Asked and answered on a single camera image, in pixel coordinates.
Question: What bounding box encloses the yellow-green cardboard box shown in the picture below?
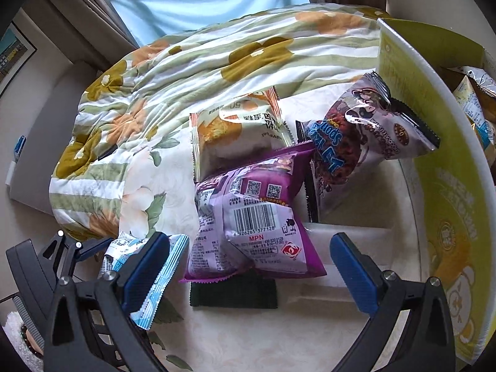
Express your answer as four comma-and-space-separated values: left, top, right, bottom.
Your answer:
376, 17, 496, 370

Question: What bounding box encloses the grey headboard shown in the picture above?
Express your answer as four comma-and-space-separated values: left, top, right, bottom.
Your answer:
8, 60, 102, 202

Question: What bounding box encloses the large blue-white snack packet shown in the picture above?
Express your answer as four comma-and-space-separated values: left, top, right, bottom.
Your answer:
451, 68, 496, 125

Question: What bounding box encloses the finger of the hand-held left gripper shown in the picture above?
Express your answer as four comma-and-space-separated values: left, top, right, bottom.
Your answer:
42, 230, 114, 280

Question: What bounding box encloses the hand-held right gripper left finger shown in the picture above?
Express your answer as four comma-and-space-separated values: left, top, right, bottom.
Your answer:
44, 232, 173, 372

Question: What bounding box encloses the light blue cloth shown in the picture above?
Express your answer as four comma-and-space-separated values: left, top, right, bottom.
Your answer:
110, 0, 311, 42

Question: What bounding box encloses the green striped floral blanket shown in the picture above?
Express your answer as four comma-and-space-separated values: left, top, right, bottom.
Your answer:
48, 3, 392, 241

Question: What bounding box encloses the bread snack packet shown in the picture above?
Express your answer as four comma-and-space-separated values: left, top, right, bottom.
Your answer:
189, 85, 292, 181

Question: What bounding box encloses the person's left forearm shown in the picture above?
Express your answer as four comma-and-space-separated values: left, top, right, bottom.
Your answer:
4, 312, 46, 372

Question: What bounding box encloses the purple snack packet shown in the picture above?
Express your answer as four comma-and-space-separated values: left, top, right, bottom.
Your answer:
179, 141, 327, 283

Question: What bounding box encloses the framed wall picture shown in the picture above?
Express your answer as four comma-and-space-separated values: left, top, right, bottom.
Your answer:
0, 21, 38, 96

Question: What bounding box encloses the small blue-white snack packet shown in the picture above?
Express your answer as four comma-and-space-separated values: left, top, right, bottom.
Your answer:
475, 118, 496, 161
101, 232, 190, 331

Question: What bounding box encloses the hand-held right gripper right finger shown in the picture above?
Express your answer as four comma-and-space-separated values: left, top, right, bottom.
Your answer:
329, 232, 456, 372

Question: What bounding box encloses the dark bead bracelet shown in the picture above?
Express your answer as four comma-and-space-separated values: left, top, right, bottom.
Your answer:
19, 321, 43, 357

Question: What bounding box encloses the dark green sponge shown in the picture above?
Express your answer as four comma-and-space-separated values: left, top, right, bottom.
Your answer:
190, 271, 279, 309

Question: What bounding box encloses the blue-white small bottle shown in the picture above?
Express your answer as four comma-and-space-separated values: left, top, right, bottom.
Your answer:
13, 135, 27, 163

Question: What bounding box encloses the chocolate cereal snack packet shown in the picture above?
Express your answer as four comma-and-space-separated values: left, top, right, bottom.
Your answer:
295, 73, 441, 222

